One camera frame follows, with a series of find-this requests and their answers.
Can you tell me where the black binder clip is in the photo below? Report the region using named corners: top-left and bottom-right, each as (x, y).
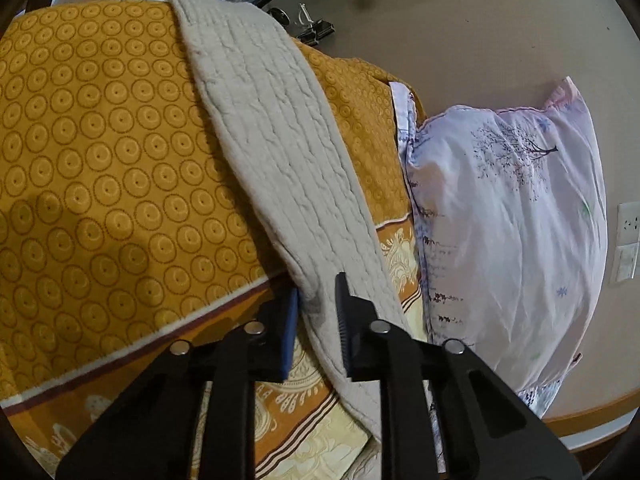
top-left (294, 18), bottom-right (335, 44)

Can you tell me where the white wall switch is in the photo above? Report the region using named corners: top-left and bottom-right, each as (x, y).
top-left (615, 242), bottom-right (640, 284)

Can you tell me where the orange circle-patterned blanket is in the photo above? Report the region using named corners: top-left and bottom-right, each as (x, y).
top-left (0, 0), bottom-right (429, 480)

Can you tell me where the white tree-print pillow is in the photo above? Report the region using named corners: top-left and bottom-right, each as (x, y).
top-left (390, 76), bottom-right (609, 476)

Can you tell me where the wooden headboard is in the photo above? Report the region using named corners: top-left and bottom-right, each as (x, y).
top-left (542, 394), bottom-right (640, 461)

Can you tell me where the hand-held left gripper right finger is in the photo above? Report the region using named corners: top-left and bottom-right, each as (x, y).
top-left (335, 272), bottom-right (584, 480)

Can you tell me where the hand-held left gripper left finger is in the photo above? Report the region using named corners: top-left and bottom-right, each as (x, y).
top-left (55, 287), bottom-right (301, 480)

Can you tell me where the white wall outlet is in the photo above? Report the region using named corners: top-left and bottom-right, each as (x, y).
top-left (617, 201), bottom-right (640, 247)

